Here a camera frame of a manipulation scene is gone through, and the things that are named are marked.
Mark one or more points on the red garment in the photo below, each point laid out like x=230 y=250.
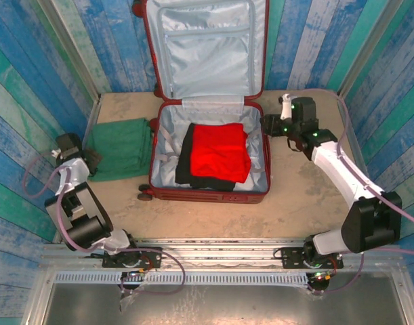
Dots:
x=220 y=152

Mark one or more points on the aluminium mounting rail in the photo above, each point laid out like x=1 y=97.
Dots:
x=220 y=254

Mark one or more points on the steel sheet panel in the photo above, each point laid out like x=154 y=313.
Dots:
x=227 y=304

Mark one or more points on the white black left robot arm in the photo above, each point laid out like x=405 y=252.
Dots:
x=74 y=169

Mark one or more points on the red hard-shell suitcase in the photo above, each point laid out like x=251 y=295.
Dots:
x=206 y=50

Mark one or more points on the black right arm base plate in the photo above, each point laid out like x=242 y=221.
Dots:
x=291 y=257

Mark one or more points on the black garment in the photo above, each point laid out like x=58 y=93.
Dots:
x=183 y=162

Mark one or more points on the small circuit board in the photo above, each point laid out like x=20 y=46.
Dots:
x=133 y=273
x=322 y=276

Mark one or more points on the aluminium frame post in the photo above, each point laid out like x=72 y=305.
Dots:
x=72 y=50
x=371 y=50

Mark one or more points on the green towel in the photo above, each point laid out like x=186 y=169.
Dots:
x=122 y=149

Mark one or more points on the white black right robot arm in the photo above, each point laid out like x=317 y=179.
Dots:
x=342 y=176

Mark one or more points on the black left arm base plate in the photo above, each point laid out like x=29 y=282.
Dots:
x=152 y=254

